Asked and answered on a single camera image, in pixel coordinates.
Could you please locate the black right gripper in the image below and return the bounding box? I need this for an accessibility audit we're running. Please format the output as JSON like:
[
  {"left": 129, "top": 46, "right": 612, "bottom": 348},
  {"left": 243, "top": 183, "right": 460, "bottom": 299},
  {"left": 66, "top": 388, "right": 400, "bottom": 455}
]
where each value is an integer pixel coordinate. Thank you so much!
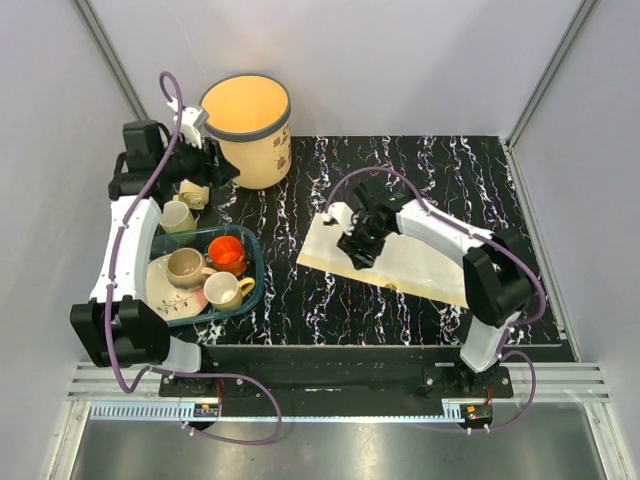
[{"left": 336, "top": 215, "right": 391, "bottom": 272}]

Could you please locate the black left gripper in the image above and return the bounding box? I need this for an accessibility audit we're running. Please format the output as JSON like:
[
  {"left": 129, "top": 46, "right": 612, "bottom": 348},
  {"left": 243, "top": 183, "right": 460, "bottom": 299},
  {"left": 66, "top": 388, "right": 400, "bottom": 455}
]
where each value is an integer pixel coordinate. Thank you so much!
[{"left": 157, "top": 129, "right": 240, "bottom": 190}]

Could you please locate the aluminium front rail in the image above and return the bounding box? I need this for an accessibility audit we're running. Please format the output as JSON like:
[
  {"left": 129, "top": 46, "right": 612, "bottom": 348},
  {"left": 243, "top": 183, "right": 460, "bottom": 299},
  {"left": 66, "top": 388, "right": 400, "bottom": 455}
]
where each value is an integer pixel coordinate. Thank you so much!
[{"left": 67, "top": 362, "right": 609, "bottom": 423}]

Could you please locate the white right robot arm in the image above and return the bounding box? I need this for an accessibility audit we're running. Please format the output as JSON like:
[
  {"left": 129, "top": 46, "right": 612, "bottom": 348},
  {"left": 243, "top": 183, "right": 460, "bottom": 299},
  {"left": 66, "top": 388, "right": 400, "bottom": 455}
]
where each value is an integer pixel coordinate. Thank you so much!
[{"left": 324, "top": 176, "right": 543, "bottom": 397}]

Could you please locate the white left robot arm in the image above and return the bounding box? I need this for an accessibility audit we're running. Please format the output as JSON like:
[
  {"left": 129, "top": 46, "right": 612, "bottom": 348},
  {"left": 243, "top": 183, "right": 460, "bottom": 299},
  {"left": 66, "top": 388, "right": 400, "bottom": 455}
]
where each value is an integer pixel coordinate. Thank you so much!
[{"left": 70, "top": 114, "right": 239, "bottom": 396}]

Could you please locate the orange black mug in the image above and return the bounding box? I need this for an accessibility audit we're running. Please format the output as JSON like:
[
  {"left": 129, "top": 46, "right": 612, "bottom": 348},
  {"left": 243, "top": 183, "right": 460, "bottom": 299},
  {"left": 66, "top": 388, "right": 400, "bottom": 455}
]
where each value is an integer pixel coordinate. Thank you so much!
[{"left": 207, "top": 235, "right": 248, "bottom": 277}]

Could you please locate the clear blue plastic tub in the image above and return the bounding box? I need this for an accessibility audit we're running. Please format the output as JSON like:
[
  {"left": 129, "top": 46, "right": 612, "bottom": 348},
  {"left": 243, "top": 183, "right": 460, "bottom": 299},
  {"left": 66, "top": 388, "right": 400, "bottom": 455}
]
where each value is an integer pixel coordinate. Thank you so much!
[{"left": 146, "top": 225, "right": 265, "bottom": 326}]

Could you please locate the beige ceramic cup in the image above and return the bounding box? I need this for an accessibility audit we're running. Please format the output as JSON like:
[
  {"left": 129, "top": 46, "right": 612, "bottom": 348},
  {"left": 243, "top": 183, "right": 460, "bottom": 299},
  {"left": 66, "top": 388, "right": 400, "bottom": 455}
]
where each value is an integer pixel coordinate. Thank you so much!
[{"left": 166, "top": 248, "right": 216, "bottom": 290}]

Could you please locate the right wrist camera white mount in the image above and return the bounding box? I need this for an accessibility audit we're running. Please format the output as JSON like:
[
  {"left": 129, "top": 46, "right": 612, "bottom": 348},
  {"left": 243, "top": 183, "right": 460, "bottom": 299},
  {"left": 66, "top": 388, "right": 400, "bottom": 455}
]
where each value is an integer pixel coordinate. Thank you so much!
[{"left": 322, "top": 202, "right": 354, "bottom": 235}]

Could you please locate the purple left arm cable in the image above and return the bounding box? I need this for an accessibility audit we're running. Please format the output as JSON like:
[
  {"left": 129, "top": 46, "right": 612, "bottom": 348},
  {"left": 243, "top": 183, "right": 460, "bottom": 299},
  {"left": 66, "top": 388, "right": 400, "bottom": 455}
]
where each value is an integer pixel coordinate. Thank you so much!
[{"left": 102, "top": 71, "right": 284, "bottom": 445}]

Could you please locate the light green mug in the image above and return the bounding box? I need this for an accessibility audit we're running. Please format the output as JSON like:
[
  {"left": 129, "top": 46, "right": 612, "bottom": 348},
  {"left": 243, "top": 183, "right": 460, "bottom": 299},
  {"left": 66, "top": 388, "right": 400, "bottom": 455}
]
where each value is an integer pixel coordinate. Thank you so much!
[{"left": 159, "top": 200, "right": 197, "bottom": 234}]

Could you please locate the detached white trash bag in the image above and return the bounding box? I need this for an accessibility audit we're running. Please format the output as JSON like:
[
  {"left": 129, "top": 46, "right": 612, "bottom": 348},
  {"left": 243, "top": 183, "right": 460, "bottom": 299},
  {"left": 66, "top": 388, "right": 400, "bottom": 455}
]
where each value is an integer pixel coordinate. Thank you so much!
[{"left": 297, "top": 214, "right": 467, "bottom": 307}]

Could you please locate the yellow white mug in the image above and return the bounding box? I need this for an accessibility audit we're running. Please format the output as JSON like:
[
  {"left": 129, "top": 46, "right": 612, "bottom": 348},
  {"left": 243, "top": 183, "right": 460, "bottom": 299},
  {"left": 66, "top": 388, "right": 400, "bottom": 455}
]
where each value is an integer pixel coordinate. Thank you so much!
[{"left": 203, "top": 272, "right": 256, "bottom": 311}]

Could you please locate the yellow trash bin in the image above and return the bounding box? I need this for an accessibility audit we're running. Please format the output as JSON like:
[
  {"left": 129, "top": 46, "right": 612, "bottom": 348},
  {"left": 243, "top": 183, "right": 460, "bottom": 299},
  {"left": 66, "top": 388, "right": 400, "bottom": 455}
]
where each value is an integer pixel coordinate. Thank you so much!
[{"left": 200, "top": 74, "right": 292, "bottom": 190}]

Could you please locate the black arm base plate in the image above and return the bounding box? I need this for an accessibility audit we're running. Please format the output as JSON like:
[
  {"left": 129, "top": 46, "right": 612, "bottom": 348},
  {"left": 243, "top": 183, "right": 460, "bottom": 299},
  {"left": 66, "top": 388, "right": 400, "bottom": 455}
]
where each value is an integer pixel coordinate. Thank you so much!
[{"left": 158, "top": 344, "right": 515, "bottom": 400}]

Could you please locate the cream pink floral plate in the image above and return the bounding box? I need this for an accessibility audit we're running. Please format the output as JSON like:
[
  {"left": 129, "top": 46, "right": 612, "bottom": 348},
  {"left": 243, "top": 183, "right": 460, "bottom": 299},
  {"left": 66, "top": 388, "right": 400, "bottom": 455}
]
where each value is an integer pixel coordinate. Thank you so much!
[{"left": 146, "top": 254, "right": 209, "bottom": 324}]

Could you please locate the white trash bag roll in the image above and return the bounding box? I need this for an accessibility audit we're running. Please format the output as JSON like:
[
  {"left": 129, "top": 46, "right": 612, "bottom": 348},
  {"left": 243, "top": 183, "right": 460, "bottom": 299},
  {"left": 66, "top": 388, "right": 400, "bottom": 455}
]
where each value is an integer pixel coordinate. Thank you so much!
[{"left": 177, "top": 179, "right": 210, "bottom": 211}]

